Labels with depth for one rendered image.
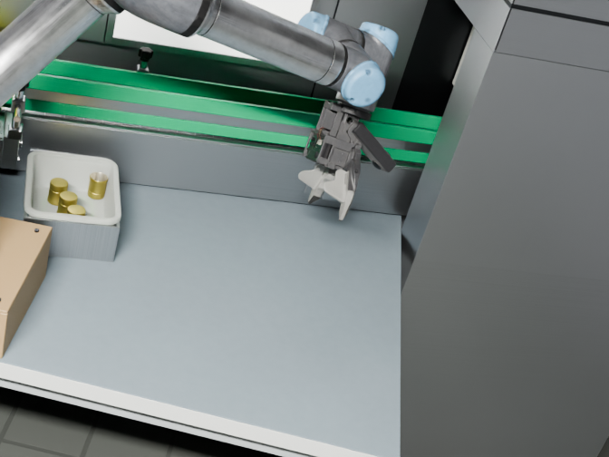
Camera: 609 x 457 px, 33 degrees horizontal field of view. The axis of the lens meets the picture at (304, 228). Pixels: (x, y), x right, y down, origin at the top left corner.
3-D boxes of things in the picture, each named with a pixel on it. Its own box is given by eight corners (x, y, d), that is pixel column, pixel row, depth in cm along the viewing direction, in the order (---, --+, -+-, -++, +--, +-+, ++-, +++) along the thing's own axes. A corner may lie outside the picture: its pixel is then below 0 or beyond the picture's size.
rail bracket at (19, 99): (24, 110, 203) (32, 53, 196) (21, 153, 190) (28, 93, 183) (9, 108, 202) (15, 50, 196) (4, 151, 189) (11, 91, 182)
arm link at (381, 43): (350, 16, 188) (386, 32, 192) (330, 74, 189) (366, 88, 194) (374, 21, 181) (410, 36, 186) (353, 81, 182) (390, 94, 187)
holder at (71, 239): (109, 183, 214) (115, 150, 210) (113, 262, 192) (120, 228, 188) (24, 173, 209) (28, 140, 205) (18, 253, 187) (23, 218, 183)
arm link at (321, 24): (329, 28, 172) (379, 49, 178) (305, 0, 180) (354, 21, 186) (305, 68, 175) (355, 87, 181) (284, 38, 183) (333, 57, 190)
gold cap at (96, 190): (102, 183, 201) (99, 202, 203) (111, 176, 204) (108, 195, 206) (86, 177, 202) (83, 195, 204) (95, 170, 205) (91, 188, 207)
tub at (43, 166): (111, 195, 210) (118, 159, 205) (114, 260, 192) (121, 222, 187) (23, 185, 205) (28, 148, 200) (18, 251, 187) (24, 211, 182)
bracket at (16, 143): (21, 145, 205) (24, 114, 202) (19, 170, 198) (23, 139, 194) (3, 142, 204) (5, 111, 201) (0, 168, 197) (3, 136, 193)
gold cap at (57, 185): (65, 207, 199) (69, 188, 197) (47, 205, 198) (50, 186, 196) (65, 197, 202) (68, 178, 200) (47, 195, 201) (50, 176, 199)
